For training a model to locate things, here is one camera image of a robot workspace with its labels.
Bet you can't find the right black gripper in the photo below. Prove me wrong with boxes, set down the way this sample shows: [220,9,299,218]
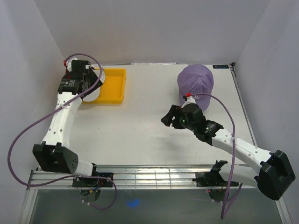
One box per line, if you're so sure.
[161,105,196,132]

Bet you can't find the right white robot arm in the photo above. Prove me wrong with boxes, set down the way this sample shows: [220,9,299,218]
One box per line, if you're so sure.
[161,103,296,201]

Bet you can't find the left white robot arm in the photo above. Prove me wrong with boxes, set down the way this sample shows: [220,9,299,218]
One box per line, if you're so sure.
[33,58,102,187]

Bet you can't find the yellow plastic bin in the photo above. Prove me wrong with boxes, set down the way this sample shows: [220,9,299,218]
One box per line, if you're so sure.
[84,68,127,105]

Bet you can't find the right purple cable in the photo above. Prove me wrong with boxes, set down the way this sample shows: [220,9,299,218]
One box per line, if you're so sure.
[183,93,242,219]

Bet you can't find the aluminium rail frame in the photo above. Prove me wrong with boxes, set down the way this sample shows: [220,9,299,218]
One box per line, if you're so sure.
[29,164,258,190]

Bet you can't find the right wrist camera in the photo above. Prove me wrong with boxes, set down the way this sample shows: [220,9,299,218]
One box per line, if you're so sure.
[181,93,196,108]

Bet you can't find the purple baseball cap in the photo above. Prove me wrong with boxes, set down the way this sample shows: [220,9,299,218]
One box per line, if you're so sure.
[177,64,214,111]

